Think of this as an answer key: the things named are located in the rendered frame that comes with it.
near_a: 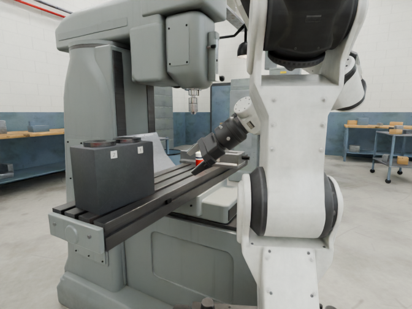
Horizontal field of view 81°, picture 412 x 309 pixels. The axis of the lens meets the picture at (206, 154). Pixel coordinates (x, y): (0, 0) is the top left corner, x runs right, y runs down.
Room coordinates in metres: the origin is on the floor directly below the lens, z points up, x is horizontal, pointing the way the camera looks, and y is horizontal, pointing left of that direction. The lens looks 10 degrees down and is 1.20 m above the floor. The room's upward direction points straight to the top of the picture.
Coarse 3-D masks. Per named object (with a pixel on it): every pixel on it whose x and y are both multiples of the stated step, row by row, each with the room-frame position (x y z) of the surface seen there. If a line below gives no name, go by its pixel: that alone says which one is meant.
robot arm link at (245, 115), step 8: (248, 96) 0.75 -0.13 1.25; (240, 104) 0.75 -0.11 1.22; (248, 104) 0.72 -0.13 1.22; (240, 112) 0.72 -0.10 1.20; (248, 112) 0.72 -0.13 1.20; (232, 120) 0.75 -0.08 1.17; (240, 120) 0.74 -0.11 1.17; (248, 120) 0.73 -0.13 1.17; (256, 120) 0.74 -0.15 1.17; (232, 128) 0.74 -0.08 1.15; (240, 128) 0.74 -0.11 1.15; (248, 128) 0.75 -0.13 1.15; (256, 128) 0.75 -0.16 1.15; (240, 136) 0.74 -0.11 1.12
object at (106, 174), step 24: (96, 144) 0.66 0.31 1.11; (120, 144) 0.73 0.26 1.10; (144, 144) 0.78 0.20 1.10; (72, 168) 0.68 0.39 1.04; (96, 168) 0.63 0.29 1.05; (120, 168) 0.69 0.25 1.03; (144, 168) 0.77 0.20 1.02; (96, 192) 0.63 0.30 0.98; (120, 192) 0.69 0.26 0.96; (144, 192) 0.77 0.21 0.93
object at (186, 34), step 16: (176, 16) 1.13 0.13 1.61; (192, 16) 1.10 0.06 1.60; (176, 32) 1.13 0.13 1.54; (192, 32) 1.10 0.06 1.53; (176, 48) 1.13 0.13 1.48; (192, 48) 1.10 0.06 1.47; (176, 64) 1.13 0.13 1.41; (192, 64) 1.10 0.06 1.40; (176, 80) 1.16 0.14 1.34; (192, 80) 1.12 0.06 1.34
